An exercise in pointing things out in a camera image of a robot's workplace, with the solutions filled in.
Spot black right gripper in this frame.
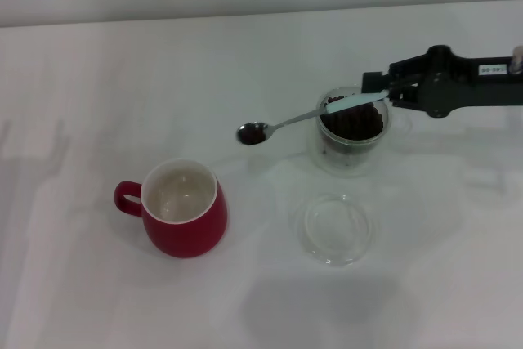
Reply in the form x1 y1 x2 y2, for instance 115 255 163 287
362 44 523 118

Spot metal spoon with blue handle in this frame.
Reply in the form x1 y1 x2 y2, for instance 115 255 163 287
235 91 391 146

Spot few coffee beans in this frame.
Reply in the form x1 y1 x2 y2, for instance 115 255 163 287
244 129 267 145

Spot clear round glass dish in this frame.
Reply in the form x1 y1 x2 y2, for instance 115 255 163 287
289 193 378 269

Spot pile of coffee beans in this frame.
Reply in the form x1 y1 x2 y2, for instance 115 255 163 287
320 95 385 157

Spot red ceramic mug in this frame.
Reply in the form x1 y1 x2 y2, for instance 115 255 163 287
114 158 229 259

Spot clear double-wall glass cup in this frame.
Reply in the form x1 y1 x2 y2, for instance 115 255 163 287
308 85 410 179

